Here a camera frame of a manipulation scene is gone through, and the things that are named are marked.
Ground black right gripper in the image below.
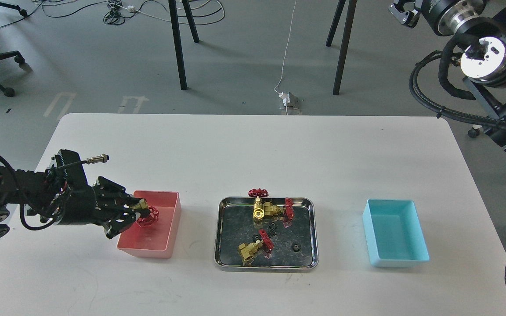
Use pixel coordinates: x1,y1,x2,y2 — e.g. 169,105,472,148
388,0,455,32

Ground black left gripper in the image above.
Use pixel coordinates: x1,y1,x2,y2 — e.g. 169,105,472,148
51,149,146,239

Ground brass valve red handle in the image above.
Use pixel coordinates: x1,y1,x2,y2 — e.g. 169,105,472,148
263,198,295,228
130,198,159,227
248,188,269,222
238,229,275,265

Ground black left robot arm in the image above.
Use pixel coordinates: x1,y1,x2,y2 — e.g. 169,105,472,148
0,149,153,238

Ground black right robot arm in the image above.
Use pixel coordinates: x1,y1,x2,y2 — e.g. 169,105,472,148
388,0,506,151

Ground pink plastic box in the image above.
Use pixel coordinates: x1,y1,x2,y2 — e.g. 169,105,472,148
117,190,181,258

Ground small black gear left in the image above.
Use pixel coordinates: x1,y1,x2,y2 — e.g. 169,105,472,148
252,234,262,243

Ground blue plastic box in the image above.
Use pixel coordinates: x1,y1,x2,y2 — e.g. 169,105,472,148
363,199,430,268

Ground black tripod legs right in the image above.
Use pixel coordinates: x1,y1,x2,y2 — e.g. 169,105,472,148
325,0,358,96

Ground black tripod legs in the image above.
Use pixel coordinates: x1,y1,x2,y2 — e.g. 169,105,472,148
325,0,358,96
167,0,199,90

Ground stainless steel tray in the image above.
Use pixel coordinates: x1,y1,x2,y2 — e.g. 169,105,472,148
214,197,319,272

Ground white power adapter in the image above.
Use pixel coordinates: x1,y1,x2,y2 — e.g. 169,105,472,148
278,92,299,110

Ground black tripod legs left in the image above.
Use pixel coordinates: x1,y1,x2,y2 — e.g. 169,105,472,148
167,0,199,90

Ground brass valve front red handle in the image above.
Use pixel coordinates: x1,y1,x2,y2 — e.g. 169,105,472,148
238,229,275,265

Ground brass valve upright red handle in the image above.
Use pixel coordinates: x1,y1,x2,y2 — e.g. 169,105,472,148
248,188,269,222

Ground white cable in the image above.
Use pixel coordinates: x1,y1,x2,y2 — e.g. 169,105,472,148
274,0,298,115

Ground floor cable bundle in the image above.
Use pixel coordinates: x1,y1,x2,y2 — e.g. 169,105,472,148
0,0,226,32

